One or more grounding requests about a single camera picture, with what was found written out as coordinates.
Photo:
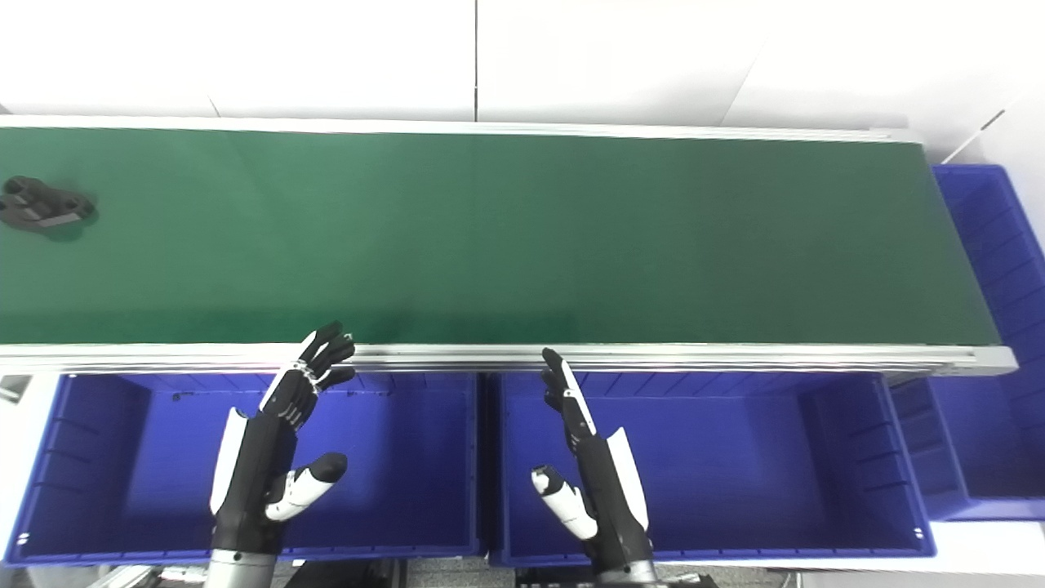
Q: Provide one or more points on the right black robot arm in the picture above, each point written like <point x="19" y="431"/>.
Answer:
<point x="627" y="576"/>

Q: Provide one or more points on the black flange part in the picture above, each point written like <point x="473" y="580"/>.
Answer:
<point x="41" y="206"/>

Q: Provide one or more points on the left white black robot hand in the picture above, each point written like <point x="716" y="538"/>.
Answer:
<point x="253" y="465"/>

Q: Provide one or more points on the blue plastic bin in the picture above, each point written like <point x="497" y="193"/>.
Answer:
<point x="735" y="474"/>
<point x="122" y="474"/>
<point x="996" y="245"/>

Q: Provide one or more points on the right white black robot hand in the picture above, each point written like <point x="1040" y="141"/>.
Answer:
<point x="608" y="498"/>

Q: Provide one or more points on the black robot torso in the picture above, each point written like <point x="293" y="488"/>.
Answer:
<point x="359" y="576"/>

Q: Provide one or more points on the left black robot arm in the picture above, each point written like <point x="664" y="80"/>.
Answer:
<point x="241" y="572"/>

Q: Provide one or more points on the green conveyor belt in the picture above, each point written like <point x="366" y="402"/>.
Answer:
<point x="490" y="245"/>

